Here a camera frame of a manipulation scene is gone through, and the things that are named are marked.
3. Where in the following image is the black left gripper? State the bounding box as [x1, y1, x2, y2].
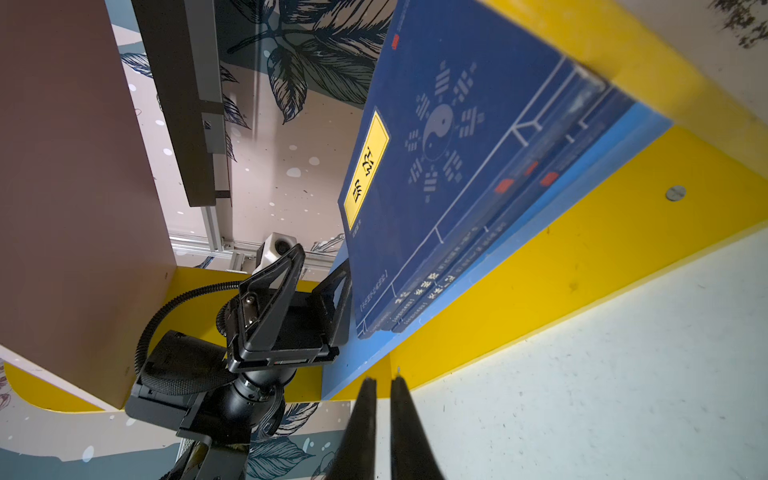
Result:
[224, 244, 353, 373]

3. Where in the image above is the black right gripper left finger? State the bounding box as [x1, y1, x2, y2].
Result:
[325, 378, 377, 480]

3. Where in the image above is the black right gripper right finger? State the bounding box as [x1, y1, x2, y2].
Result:
[390, 376, 444, 480]

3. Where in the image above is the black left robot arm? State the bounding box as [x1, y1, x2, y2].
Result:
[125, 244, 352, 479]

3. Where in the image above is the yellow wooden bookshelf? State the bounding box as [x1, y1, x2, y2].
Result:
[1, 1, 767, 411]

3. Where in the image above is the black mesh tray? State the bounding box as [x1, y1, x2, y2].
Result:
[132, 1, 228, 207]

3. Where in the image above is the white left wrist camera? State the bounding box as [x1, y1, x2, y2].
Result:
[254, 232, 297, 273]

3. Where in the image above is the black corrugated cable hose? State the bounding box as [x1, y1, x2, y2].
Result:
[133, 280, 244, 376]

